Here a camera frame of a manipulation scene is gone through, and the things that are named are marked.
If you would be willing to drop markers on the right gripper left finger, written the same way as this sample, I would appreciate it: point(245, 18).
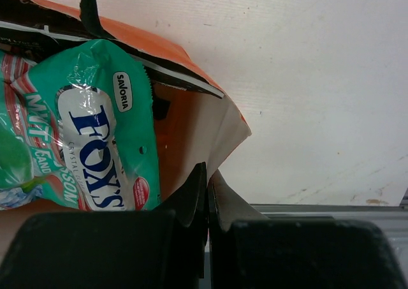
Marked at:
point(162, 248)

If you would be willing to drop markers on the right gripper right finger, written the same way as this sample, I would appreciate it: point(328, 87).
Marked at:
point(303, 257)

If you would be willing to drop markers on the orange paper bag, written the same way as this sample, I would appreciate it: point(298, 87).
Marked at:
point(190, 128)

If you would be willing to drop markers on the green Fox's candy bag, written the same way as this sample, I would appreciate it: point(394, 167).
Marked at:
point(78, 129)

